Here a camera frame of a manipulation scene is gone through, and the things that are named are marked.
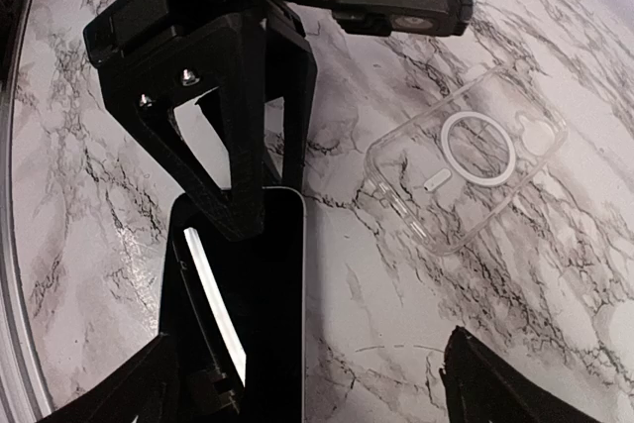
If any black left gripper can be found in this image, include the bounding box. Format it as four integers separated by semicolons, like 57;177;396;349
83;0;317;241

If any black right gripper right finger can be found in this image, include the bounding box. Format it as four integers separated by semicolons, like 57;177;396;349
442;326;594;423

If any aluminium front rail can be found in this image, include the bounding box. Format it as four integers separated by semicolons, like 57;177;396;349
1;0;52;422

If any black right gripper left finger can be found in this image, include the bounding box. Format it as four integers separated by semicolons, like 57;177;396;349
47;334;178;422

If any clear magsafe phone case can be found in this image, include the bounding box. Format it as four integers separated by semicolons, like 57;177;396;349
365;65;568;256

